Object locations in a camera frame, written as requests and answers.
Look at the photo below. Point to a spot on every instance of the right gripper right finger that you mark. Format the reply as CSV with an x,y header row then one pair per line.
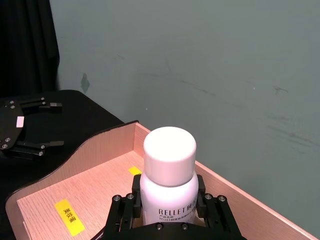
x,y
215,212

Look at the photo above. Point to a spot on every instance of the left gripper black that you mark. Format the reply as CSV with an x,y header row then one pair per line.
x,y
10,125

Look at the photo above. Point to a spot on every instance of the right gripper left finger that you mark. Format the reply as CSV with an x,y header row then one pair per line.
x,y
125,210

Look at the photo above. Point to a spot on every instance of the white plastic bottle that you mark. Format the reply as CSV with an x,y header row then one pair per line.
x,y
167,175

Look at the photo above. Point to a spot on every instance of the light wooden tray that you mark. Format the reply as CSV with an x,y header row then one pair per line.
x,y
100,185

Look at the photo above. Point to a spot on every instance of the black table cloth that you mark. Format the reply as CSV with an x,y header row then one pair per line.
x,y
75,120

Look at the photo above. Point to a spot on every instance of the small yellow label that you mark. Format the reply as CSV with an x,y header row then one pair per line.
x,y
134,170

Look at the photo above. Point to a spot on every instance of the large yellow label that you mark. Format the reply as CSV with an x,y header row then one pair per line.
x,y
69,217

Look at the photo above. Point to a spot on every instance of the black curtain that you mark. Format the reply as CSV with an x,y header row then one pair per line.
x,y
25,45

